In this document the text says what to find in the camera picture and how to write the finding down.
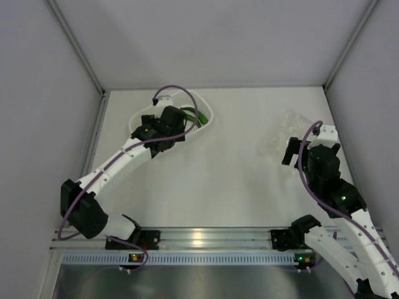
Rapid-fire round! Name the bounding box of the clear zip top bag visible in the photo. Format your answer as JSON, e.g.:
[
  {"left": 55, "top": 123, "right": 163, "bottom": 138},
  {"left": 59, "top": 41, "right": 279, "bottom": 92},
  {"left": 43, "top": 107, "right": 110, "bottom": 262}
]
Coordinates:
[{"left": 256, "top": 108, "right": 312, "bottom": 161}]

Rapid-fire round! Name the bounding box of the green fake pepper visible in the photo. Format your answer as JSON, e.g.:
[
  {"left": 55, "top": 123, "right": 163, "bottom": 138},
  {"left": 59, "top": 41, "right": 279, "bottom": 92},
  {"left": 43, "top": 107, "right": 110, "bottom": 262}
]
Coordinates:
[
  {"left": 180, "top": 107, "right": 208, "bottom": 128},
  {"left": 185, "top": 114, "right": 202, "bottom": 130}
]

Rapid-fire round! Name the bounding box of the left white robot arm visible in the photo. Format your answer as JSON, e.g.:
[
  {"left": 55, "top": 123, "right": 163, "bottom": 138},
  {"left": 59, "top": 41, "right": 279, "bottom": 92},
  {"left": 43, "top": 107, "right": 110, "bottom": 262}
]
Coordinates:
[{"left": 60, "top": 106, "right": 186, "bottom": 249}]

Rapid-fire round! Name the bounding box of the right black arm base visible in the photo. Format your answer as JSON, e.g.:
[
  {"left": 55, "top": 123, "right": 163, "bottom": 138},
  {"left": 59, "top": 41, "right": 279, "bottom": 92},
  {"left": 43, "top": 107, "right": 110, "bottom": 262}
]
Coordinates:
[{"left": 270, "top": 229, "right": 307, "bottom": 252}]

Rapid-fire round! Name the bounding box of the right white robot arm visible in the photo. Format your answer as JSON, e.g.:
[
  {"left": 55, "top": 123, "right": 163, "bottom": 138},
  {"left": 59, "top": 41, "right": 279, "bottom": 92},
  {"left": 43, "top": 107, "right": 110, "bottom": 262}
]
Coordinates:
[{"left": 282, "top": 137, "right": 398, "bottom": 298}]

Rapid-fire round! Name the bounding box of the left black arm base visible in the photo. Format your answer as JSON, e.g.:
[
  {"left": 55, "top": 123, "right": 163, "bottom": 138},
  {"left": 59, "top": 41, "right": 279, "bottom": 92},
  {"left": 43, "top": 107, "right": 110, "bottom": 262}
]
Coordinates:
[{"left": 105, "top": 229, "right": 161, "bottom": 250}]

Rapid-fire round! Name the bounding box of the white perforated plastic basket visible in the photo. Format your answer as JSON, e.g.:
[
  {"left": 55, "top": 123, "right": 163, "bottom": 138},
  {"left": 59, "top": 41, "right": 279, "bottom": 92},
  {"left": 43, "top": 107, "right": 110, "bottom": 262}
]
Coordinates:
[{"left": 128, "top": 90, "right": 214, "bottom": 141}]

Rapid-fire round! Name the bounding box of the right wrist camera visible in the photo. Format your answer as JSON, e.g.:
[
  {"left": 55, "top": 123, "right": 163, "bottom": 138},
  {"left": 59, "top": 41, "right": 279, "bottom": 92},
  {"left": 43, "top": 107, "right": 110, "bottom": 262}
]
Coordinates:
[{"left": 309, "top": 125, "right": 339, "bottom": 148}]

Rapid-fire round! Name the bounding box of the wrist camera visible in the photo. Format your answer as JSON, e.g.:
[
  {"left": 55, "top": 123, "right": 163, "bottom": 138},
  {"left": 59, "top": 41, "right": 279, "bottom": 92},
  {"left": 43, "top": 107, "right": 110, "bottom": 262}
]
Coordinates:
[
  {"left": 309, "top": 125, "right": 339, "bottom": 148},
  {"left": 152, "top": 95, "right": 174, "bottom": 108}
]

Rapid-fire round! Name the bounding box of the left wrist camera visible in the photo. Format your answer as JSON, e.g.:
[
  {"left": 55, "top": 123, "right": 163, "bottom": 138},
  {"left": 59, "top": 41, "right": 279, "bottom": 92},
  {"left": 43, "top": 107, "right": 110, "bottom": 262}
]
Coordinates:
[{"left": 152, "top": 95, "right": 174, "bottom": 108}]

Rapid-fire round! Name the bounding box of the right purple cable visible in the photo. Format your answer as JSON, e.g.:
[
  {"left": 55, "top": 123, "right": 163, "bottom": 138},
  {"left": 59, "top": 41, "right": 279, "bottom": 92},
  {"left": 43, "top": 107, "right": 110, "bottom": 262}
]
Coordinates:
[{"left": 297, "top": 120, "right": 397, "bottom": 275}]

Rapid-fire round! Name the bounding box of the purple cable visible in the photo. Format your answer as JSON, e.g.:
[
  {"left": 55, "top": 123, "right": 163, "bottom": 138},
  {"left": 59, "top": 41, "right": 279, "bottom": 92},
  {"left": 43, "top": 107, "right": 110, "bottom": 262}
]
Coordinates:
[
  {"left": 57, "top": 84, "right": 200, "bottom": 240},
  {"left": 297, "top": 120, "right": 397, "bottom": 275}
]

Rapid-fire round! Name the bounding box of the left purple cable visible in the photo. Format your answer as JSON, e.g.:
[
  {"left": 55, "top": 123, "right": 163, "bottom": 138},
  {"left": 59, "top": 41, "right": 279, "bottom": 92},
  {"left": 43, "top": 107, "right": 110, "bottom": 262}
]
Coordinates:
[{"left": 57, "top": 84, "right": 200, "bottom": 240}]

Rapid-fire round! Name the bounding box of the aluminium mounting rail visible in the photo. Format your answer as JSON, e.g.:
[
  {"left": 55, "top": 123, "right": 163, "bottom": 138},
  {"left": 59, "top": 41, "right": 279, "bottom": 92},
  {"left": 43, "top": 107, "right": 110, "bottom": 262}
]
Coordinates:
[{"left": 51, "top": 226, "right": 387, "bottom": 252}]

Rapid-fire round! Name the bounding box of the white slotted cable duct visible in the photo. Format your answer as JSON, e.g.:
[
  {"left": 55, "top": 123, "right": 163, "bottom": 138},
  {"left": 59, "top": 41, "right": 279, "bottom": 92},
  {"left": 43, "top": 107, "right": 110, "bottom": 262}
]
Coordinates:
[{"left": 62, "top": 250, "right": 315, "bottom": 267}]

